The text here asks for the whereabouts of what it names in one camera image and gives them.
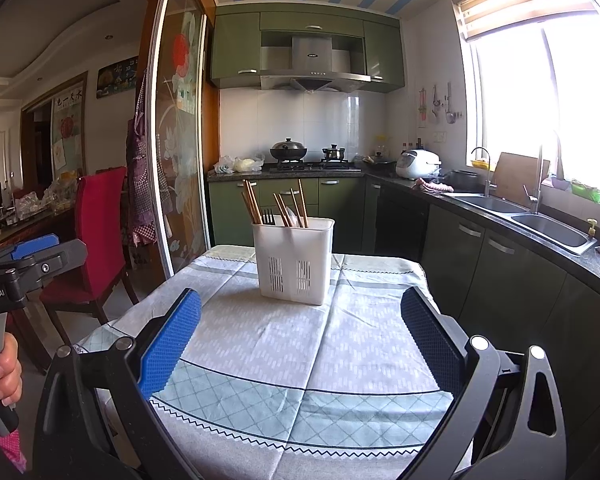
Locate dark wall poster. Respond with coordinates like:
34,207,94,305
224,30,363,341
96,56,140,100

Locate cluttered side table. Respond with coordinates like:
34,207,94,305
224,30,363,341
0,175,81,243

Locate kitchen window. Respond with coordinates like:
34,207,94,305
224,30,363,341
460,10,600,201

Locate pink dish cloth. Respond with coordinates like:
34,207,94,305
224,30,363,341
412,177,453,194

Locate green windowsill containers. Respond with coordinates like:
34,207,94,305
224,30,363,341
545,175,600,206

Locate person's left hand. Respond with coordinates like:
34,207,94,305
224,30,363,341
0,332,24,408

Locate gas stove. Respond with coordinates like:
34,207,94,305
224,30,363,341
267,159,363,172

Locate red upholstered chair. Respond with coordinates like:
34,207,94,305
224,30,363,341
40,166,141,361

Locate wall poster with drawings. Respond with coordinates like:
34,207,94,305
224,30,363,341
50,80,88,176

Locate hanging kitchen tools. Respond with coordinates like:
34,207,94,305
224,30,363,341
417,82,463,126

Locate brown wooden chopstick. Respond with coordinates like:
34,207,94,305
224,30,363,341
247,180,264,225
278,192,295,227
241,191,258,225
242,180,262,225
273,193,291,227

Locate tall chrome faucet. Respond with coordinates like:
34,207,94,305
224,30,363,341
522,144,546,215

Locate dark kitchen countertop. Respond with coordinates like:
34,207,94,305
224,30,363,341
207,166,600,306

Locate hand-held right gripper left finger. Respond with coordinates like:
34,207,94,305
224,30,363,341
32,287,203,480

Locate green kitchen cabinets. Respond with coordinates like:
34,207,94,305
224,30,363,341
210,2,406,93
207,172,600,411

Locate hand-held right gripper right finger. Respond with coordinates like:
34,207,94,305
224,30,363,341
395,286,567,480

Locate checked apron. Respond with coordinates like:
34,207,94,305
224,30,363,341
125,75,171,248

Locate black wok with lid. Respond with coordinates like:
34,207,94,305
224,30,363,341
270,137,308,163

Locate clear bag with yellow food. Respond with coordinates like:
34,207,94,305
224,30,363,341
232,155,265,173

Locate striped window blind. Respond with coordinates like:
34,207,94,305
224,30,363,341
452,0,600,43

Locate white rice cooker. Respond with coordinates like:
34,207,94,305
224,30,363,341
395,149,441,181

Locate white plastic utensil holder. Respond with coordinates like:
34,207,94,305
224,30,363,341
251,217,336,307

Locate green upper kitchen cabinets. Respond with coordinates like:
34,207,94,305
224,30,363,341
210,2,406,93

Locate steel range hood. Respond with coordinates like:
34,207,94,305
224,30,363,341
260,31,372,93

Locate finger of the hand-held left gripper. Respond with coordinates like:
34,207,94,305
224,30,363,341
9,233,60,262
17,239,88,288

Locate wooden cutting board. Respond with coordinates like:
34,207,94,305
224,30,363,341
492,152,551,206

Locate flower-printed glass sliding door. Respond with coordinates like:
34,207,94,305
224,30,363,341
145,0,216,286

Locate green lower kitchen cabinets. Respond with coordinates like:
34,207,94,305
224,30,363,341
207,172,600,411

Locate black pot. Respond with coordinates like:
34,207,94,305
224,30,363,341
442,170,481,192

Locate steel double sink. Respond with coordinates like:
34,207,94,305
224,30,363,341
447,192,598,256

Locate curved chrome faucet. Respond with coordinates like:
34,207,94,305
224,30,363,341
470,146,496,198

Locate pale patterned tablecloth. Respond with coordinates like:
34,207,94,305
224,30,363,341
72,245,476,480

